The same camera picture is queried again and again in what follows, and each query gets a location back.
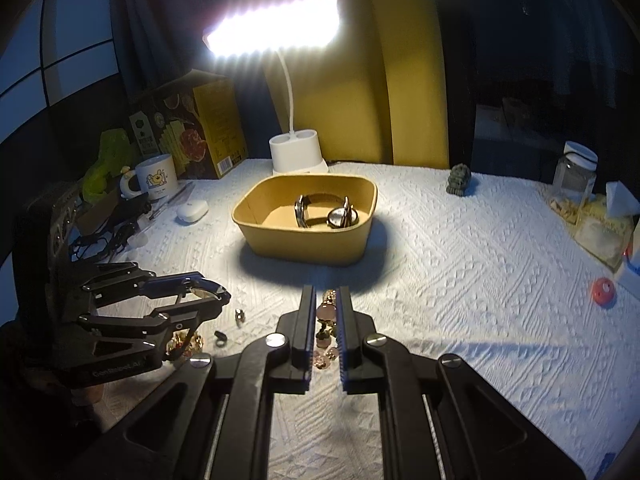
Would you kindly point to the green plastic bag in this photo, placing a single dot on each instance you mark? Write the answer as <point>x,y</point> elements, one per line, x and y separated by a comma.
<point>107,160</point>

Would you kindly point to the white earbuds case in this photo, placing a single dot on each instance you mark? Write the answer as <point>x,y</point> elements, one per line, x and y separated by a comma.
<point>192,210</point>

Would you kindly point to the clear snack packet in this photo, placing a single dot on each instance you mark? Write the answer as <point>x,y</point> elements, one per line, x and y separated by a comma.
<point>600,240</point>

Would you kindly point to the black yellow printed carton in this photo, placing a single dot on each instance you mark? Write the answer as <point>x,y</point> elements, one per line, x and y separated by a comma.
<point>220,125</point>

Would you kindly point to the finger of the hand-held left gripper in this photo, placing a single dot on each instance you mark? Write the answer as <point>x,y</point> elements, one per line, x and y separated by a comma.
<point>170,282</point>
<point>170,317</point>

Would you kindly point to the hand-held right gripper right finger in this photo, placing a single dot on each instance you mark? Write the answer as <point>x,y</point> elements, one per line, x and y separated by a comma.
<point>343,325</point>

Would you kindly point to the white textured tablecloth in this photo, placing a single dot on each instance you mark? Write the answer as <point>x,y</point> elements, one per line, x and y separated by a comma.
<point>475,285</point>

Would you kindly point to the glass jar with white lid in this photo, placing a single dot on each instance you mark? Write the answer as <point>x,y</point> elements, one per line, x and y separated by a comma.
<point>575,185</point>

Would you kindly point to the small red ball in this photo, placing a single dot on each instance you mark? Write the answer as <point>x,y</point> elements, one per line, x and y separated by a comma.
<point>603,291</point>

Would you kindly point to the white tissue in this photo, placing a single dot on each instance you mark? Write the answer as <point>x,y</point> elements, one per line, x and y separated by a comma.
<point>622,200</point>

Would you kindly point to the white desk lamp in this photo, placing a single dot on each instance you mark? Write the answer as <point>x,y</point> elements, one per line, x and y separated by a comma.
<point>297,152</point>

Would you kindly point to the silver pen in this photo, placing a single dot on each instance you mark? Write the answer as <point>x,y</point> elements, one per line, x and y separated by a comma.
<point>172,199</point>

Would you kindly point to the silver round wristwatch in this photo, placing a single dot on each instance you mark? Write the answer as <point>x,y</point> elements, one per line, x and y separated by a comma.
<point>340,217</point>

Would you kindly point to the yellow curtain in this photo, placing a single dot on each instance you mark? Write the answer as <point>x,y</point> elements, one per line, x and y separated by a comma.
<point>405,60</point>

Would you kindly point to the small stone figurine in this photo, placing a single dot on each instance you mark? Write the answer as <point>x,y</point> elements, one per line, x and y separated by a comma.
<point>459,180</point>

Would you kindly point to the silver watch with dark band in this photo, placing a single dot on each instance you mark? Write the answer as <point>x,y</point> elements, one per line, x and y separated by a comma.
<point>301,210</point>

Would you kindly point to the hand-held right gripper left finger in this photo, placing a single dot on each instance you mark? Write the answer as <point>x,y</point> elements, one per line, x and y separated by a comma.
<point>305,325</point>

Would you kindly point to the yellow oval storage tray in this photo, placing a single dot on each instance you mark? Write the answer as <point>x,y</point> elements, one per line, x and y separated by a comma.
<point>300,240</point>

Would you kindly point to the dark blue curtain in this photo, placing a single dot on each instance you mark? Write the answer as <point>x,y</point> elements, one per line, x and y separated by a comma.
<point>165,25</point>

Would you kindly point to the white cartoon mug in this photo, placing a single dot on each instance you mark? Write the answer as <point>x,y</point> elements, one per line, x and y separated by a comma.
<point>155,175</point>

